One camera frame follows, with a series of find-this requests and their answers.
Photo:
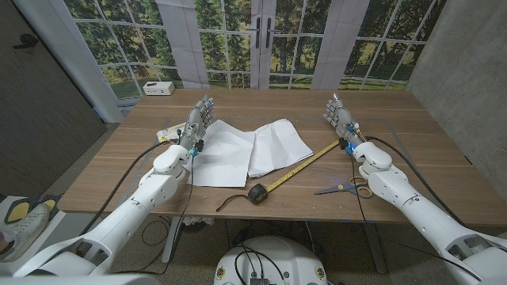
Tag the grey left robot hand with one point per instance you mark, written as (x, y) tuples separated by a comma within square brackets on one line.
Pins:
[(198, 122)]

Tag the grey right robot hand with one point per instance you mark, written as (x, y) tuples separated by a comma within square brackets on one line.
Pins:
[(342, 118)]

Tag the large white paper sheet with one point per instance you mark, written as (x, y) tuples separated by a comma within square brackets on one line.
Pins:
[(226, 158)]

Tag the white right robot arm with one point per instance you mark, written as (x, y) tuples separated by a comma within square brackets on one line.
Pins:
[(420, 210)]

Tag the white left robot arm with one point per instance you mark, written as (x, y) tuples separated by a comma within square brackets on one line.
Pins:
[(130, 210)]

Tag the black yellow tape measure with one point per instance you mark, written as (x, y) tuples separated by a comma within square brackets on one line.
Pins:
[(257, 194)]

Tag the white power strip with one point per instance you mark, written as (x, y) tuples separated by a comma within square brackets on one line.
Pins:
[(168, 134)]

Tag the white socket box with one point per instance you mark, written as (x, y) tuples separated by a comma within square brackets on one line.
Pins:
[(158, 88)]

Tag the printed window forest backdrop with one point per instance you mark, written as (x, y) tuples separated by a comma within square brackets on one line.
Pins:
[(222, 47)]

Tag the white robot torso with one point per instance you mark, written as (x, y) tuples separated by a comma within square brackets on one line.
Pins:
[(277, 257)]

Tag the yellow black foot pedal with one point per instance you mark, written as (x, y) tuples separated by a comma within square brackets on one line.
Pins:
[(17, 211)]

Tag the white sneaker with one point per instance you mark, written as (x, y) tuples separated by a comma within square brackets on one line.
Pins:
[(24, 231)]

